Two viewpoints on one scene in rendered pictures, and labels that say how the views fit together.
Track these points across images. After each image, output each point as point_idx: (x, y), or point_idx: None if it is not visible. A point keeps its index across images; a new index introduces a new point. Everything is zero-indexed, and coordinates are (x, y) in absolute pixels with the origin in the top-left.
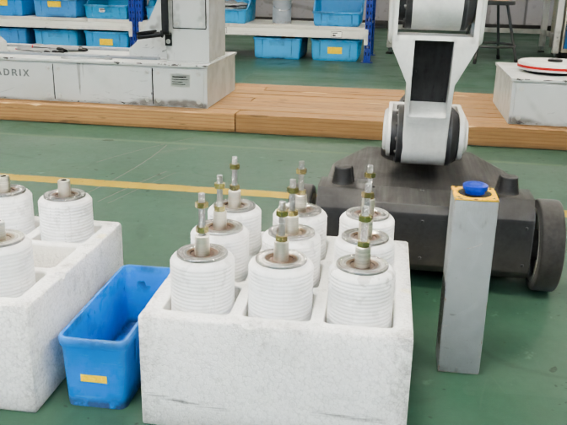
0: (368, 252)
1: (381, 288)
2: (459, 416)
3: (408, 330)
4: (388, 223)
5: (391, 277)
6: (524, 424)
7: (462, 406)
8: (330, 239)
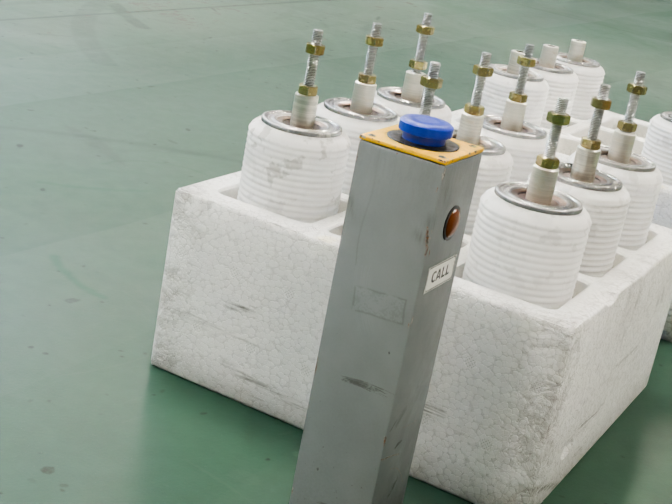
0: (294, 99)
1: (248, 138)
2: (182, 433)
3: (198, 193)
4: (493, 203)
5: (259, 133)
6: (108, 471)
7: (207, 450)
8: (605, 281)
